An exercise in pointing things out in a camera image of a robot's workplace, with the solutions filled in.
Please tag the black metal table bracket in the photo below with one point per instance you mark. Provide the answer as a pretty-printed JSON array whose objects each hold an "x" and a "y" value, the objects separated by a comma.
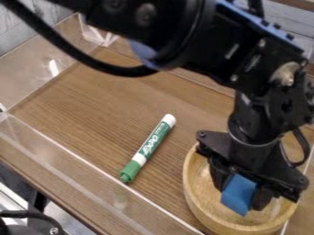
[{"x": 37, "y": 205}]

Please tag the clear acrylic tray wall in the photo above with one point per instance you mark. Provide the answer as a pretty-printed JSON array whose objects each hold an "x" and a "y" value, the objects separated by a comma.
[{"x": 77, "y": 124}]

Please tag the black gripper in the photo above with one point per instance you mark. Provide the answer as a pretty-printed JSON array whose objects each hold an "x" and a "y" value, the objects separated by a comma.
[{"x": 260, "y": 161}]

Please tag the brown wooden bowl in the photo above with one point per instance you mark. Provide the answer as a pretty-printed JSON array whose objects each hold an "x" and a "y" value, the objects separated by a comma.
[{"x": 217, "y": 217}]

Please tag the blue foam block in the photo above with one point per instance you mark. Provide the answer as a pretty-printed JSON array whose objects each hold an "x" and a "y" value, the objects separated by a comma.
[{"x": 237, "y": 195}]

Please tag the green dry erase marker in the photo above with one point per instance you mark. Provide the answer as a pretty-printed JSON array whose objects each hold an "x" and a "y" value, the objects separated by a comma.
[{"x": 148, "y": 149}]

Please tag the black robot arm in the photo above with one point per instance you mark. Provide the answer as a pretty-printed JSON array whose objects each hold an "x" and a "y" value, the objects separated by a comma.
[{"x": 226, "y": 42}]

